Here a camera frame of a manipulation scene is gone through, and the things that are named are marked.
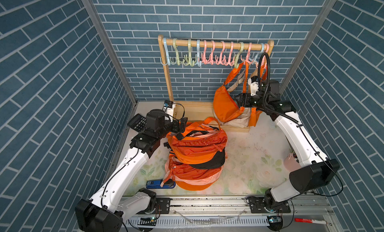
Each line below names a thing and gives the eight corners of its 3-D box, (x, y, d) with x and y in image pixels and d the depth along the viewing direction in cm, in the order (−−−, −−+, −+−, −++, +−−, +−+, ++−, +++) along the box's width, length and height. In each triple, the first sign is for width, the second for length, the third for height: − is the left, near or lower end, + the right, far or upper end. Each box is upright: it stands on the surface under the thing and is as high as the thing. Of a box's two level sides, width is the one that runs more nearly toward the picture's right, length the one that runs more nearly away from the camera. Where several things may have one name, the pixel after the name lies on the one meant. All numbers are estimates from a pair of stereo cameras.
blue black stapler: (147, 189, 81) (143, 185, 76) (148, 182, 83) (145, 179, 78) (175, 189, 81) (173, 185, 76) (175, 182, 83) (174, 179, 78)
